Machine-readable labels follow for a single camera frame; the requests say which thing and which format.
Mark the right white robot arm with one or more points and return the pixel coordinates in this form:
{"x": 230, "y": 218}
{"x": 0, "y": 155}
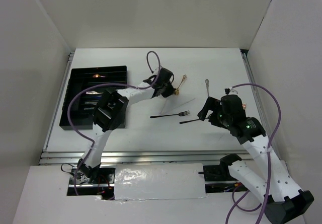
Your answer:
{"x": 281, "y": 197}

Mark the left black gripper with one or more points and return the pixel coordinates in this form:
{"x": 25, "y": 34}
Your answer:
{"x": 170, "y": 91}

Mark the silver handled orange spoon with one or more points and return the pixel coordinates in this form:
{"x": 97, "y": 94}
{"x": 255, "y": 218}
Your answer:
{"x": 98, "y": 76}

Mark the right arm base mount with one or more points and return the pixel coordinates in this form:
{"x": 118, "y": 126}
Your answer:
{"x": 217, "y": 177}

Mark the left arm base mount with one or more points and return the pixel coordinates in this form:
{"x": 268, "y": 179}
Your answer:
{"x": 102, "y": 185}

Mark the aluminium table frame rail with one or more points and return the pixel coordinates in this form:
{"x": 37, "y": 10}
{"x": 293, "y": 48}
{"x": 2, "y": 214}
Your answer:
{"x": 159, "y": 140}

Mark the black cutlery tray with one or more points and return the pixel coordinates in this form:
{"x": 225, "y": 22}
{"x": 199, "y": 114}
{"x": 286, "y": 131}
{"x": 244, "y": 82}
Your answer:
{"x": 80, "y": 79}

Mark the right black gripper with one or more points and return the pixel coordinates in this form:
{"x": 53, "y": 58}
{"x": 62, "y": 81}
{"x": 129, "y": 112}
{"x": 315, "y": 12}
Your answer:
{"x": 213, "y": 104}

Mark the black spoon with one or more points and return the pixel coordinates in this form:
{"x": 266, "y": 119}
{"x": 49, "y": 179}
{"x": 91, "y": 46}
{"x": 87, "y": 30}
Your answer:
{"x": 188, "y": 121}

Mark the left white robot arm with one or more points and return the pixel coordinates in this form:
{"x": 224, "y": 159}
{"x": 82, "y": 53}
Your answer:
{"x": 109, "y": 114}

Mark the silver table knife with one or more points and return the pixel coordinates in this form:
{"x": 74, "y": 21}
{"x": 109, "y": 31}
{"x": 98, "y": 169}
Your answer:
{"x": 93, "y": 93}

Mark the black fork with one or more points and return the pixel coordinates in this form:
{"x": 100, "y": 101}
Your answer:
{"x": 180, "y": 114}

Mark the silver ornate fork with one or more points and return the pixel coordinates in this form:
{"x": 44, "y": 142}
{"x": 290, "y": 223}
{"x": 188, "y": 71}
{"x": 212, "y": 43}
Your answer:
{"x": 207, "y": 86}

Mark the gold spoon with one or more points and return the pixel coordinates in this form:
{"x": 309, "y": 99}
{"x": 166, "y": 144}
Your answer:
{"x": 177, "y": 90}

